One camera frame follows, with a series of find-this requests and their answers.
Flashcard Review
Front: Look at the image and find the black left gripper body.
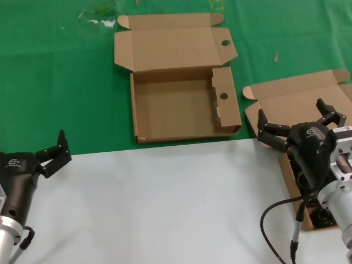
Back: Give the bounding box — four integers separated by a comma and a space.
0, 151, 42, 222

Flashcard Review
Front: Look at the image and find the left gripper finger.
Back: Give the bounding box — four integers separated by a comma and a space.
35, 129, 73, 180

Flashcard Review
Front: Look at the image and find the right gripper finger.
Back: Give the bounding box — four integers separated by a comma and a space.
257, 109, 292, 153
316, 98, 347, 130

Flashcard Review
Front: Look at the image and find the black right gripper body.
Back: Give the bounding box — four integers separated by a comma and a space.
285, 122, 336, 191

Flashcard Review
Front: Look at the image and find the open cardboard box with holes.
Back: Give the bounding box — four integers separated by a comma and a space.
113, 12, 243, 145

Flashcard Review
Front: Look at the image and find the green table cloth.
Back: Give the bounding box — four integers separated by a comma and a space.
0, 0, 352, 158

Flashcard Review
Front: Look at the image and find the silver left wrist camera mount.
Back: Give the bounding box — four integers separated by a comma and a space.
0, 184, 7, 214

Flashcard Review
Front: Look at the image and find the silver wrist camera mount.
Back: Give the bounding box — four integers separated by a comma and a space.
329, 125, 352, 184
0, 184, 7, 214

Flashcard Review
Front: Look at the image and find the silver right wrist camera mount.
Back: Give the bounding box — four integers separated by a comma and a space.
329, 125, 352, 184

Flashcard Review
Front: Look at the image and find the open cardboard box holding cables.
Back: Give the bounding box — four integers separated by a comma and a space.
241, 69, 352, 232

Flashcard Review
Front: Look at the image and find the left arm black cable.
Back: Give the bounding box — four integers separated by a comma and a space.
7, 225, 36, 264

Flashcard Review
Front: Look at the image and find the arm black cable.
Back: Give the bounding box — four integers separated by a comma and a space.
7, 225, 36, 264
260, 189, 320, 264

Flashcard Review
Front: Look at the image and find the pile of black power cables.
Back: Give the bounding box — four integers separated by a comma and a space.
287, 148, 339, 229

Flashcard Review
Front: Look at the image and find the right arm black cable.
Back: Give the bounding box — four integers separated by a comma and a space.
260, 189, 320, 264

